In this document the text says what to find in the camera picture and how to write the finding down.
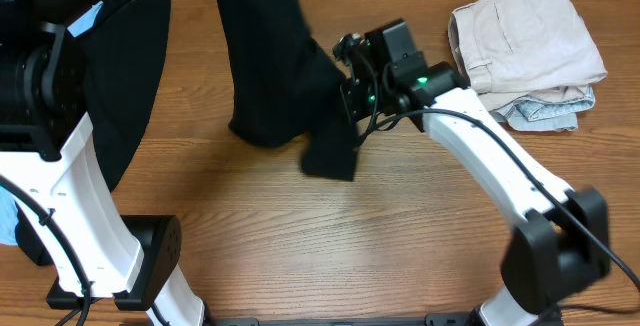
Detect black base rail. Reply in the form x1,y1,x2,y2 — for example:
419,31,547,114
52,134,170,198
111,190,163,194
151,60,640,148
204,313,481,326

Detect black t-shirt with logo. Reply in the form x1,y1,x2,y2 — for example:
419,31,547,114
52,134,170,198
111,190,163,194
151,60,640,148
14,0,172,267

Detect folded light blue jeans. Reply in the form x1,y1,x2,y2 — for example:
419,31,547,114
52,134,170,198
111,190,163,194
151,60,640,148
479,85,596,132

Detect folded beige shorts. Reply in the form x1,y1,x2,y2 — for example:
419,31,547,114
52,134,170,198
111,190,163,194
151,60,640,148
449,0,607,111

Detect light blue t-shirt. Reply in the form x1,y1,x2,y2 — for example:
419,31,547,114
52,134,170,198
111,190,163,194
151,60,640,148
0,1,104,246

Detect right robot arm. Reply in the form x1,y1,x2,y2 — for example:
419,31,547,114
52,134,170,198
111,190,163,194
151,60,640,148
333,42,612,325

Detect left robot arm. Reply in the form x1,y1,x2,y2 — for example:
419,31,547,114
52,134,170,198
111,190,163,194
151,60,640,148
1,0,211,325

